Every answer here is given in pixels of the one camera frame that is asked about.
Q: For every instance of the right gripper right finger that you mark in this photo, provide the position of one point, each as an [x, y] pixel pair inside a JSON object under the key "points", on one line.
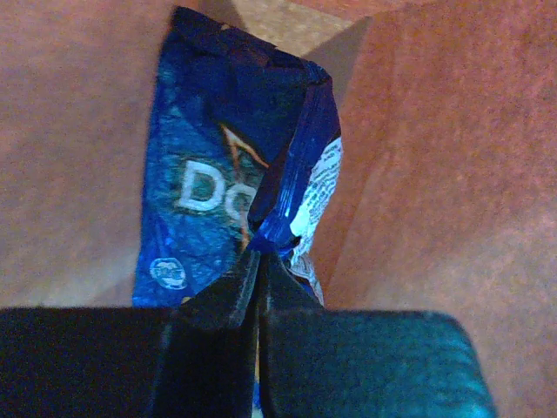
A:
{"points": [[317, 362]]}

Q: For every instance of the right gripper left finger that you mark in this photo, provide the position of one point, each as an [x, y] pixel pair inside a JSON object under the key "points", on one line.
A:
{"points": [[196, 360]]}

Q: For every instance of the brown red paper bag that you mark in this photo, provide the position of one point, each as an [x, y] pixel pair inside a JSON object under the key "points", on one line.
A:
{"points": [[447, 196]]}

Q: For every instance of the blue snack packet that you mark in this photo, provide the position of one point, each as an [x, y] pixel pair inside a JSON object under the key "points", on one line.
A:
{"points": [[244, 152]]}

